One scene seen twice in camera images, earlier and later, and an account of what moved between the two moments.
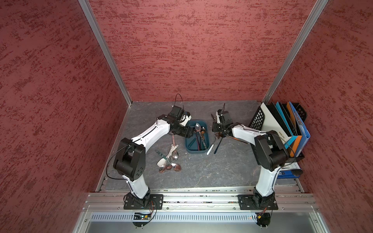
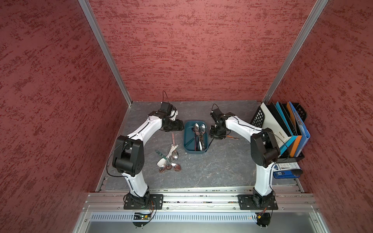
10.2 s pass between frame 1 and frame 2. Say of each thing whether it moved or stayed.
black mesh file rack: stayed
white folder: stayed
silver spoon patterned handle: moved
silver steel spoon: moved
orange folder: stayed
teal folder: stayed
